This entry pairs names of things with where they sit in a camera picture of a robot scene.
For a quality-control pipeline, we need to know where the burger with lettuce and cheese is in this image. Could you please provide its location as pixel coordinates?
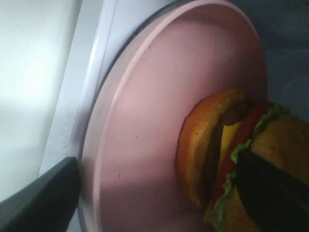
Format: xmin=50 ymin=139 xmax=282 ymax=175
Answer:
xmin=176 ymin=89 xmax=309 ymax=232

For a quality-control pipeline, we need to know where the pink round plate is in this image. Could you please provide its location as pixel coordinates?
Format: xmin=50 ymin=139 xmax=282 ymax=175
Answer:
xmin=80 ymin=0 xmax=267 ymax=232

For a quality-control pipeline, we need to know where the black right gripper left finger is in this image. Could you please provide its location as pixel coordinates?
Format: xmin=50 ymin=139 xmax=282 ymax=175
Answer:
xmin=0 ymin=157 xmax=80 ymax=232

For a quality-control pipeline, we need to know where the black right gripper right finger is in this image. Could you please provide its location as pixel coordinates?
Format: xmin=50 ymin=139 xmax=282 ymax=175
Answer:
xmin=236 ymin=150 xmax=309 ymax=232

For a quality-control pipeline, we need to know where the glass microwave turntable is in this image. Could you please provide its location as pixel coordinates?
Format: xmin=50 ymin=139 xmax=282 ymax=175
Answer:
xmin=70 ymin=0 xmax=194 ymax=232

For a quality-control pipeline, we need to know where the white microwave oven body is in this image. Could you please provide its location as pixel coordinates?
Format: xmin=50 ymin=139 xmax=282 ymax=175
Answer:
xmin=0 ymin=0 xmax=309 ymax=232

